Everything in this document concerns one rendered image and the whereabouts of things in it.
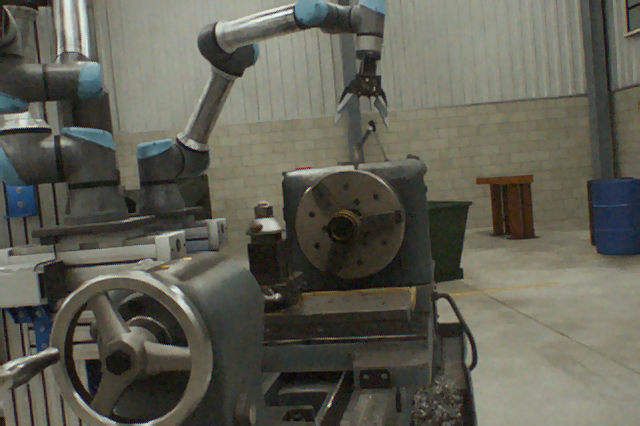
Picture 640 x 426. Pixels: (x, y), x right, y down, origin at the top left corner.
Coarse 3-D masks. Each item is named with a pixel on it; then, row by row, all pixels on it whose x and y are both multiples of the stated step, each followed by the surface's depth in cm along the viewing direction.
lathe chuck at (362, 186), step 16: (336, 176) 178; (352, 176) 178; (368, 176) 177; (336, 192) 179; (352, 192) 178; (368, 192) 177; (384, 192) 176; (304, 208) 181; (320, 208) 180; (352, 208) 178; (368, 208) 177; (384, 208) 176; (400, 208) 176; (304, 224) 181; (320, 224) 180; (400, 224) 176; (304, 240) 181; (320, 240) 181; (368, 240) 178; (384, 240) 177; (400, 240) 176; (320, 256) 181; (352, 256) 179; (368, 256) 178; (384, 256) 177; (352, 272) 179; (368, 272) 179
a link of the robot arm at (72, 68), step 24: (48, 0) 144; (72, 0) 139; (72, 24) 133; (72, 48) 128; (48, 72) 122; (72, 72) 123; (96, 72) 125; (48, 96) 123; (72, 96) 125; (96, 96) 127
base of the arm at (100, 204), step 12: (72, 192) 149; (84, 192) 147; (96, 192) 148; (108, 192) 150; (72, 204) 148; (84, 204) 147; (96, 204) 147; (108, 204) 149; (120, 204) 152; (72, 216) 147; (84, 216) 146; (96, 216) 146; (108, 216) 148; (120, 216) 150
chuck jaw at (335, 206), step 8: (320, 184) 180; (312, 192) 176; (320, 192) 176; (328, 192) 176; (320, 200) 176; (328, 200) 173; (336, 200) 178; (328, 208) 174; (336, 208) 171; (328, 216) 171
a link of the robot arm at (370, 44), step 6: (360, 36) 171; (366, 36) 170; (372, 36) 169; (360, 42) 171; (366, 42) 170; (372, 42) 170; (378, 42) 170; (360, 48) 171; (366, 48) 170; (372, 48) 170; (378, 48) 171
